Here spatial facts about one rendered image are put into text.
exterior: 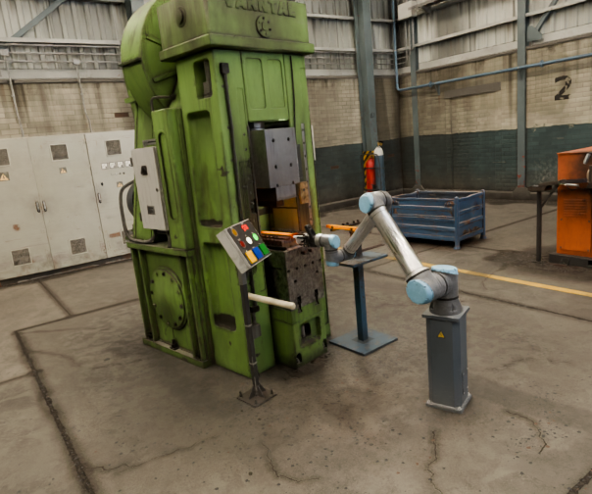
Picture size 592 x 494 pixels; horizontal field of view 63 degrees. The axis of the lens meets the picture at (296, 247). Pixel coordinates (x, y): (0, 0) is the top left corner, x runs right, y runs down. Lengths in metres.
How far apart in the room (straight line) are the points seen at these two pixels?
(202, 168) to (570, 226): 4.24
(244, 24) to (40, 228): 5.50
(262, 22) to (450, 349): 2.46
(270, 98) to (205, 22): 0.69
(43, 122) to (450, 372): 7.44
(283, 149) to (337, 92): 8.24
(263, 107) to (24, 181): 5.23
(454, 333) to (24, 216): 6.64
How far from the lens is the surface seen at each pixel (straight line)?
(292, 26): 3.89
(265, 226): 4.02
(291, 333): 3.65
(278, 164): 3.46
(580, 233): 6.25
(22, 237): 8.25
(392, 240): 2.88
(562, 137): 10.72
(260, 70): 3.64
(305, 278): 3.62
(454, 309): 2.99
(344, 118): 11.75
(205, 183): 3.63
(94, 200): 8.40
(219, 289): 3.77
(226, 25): 3.46
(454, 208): 6.95
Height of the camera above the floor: 1.67
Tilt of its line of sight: 12 degrees down
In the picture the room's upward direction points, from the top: 6 degrees counter-clockwise
